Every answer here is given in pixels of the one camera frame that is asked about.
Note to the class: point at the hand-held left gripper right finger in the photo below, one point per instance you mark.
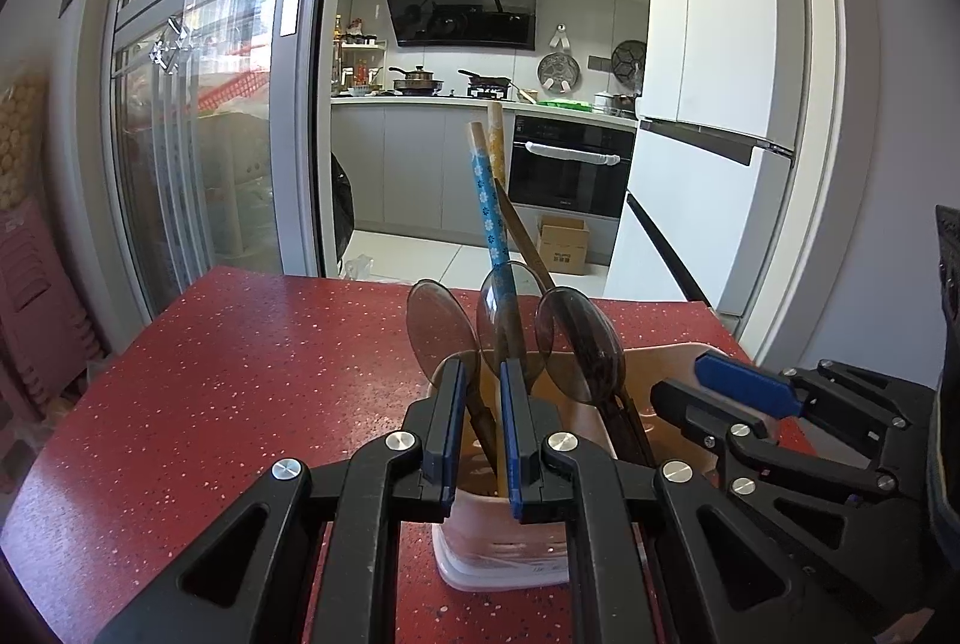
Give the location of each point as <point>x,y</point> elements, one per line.
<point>512,434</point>

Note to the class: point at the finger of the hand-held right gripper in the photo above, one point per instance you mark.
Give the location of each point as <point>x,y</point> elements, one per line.
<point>690,408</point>
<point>739,382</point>

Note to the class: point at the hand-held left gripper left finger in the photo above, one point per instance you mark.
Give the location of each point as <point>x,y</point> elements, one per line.
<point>450,419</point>

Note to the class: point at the white beige utensil holder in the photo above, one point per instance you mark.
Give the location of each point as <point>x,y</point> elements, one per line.
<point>664,365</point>

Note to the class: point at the dark translucent plastic spoon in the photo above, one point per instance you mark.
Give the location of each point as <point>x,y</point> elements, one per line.
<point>439,329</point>
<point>491,314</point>
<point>581,352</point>

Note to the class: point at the blue patterned wooden chopstick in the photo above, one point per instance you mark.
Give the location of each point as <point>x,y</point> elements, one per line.
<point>487,209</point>

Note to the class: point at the yellow patterned wooden chopstick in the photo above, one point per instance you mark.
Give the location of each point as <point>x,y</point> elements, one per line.
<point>496,142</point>

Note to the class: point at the white plastic bag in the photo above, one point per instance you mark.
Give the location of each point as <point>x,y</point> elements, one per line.
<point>358,268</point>

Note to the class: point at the cardboard box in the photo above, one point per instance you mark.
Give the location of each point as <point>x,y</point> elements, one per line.
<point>562,247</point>

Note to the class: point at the brown wooden stick utensil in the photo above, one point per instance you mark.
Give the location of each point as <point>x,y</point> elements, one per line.
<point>525,239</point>

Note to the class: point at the black trash bag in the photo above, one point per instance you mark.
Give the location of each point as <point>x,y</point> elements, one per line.
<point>341,209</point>

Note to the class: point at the grey lower kitchen cabinets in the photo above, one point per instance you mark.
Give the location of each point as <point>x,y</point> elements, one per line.
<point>420,164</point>

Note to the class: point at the black built-in oven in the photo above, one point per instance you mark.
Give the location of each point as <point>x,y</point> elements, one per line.
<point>570,164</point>

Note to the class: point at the green kitchen item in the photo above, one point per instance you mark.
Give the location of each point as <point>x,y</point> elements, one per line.
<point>566,105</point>

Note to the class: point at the white refrigerator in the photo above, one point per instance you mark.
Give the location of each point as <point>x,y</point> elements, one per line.
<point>712,52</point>

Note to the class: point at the black wok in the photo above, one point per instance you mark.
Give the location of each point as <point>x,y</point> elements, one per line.
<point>487,83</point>

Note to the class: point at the cooking pot with lid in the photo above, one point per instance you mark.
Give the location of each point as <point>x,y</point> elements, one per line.
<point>418,80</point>

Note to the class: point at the round metal hanging rack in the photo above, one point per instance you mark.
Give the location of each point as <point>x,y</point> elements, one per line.
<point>559,72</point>

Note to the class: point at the spice rack with bottles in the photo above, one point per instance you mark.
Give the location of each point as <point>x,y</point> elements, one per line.
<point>358,59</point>

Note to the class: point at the sliding glass door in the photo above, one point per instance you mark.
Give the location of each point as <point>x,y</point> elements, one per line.
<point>217,112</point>

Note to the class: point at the black range hood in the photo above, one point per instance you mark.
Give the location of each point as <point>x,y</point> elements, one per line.
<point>461,7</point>

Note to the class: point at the stack of pink stools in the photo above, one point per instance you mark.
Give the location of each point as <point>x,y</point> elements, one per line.
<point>37,307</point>

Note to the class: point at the yellow patterned cushion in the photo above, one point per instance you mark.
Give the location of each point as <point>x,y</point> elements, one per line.
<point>19,142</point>

